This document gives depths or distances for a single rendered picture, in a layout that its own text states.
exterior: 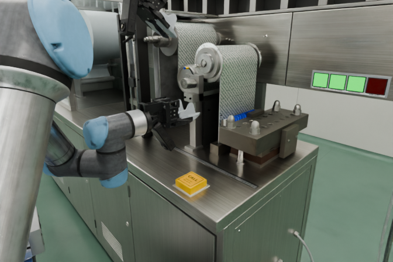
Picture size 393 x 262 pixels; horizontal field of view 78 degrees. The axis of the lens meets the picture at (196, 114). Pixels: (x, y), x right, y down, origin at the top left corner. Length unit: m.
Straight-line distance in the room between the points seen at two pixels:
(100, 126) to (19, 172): 0.30
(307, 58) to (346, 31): 0.16
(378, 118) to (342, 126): 0.38
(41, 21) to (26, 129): 0.13
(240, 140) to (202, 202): 0.25
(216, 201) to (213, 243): 0.12
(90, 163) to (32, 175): 0.34
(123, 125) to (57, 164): 0.19
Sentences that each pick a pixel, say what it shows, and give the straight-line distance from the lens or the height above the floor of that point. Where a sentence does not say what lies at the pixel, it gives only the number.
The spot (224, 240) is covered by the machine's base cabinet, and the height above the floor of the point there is 0.82.
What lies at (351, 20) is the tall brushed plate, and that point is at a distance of 1.04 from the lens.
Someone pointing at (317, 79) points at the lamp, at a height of 1.18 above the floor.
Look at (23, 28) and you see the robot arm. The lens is 0.38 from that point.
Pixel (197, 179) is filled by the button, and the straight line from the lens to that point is 0.77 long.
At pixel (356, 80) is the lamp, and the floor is 1.20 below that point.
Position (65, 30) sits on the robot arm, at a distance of 0.38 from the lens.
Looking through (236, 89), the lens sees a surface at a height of 1.14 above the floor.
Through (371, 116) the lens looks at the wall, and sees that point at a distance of 3.48.
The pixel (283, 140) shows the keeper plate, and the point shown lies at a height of 0.98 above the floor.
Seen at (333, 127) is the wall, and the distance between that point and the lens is 3.63.
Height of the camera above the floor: 1.34
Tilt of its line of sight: 17 degrees down
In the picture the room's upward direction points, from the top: straight up
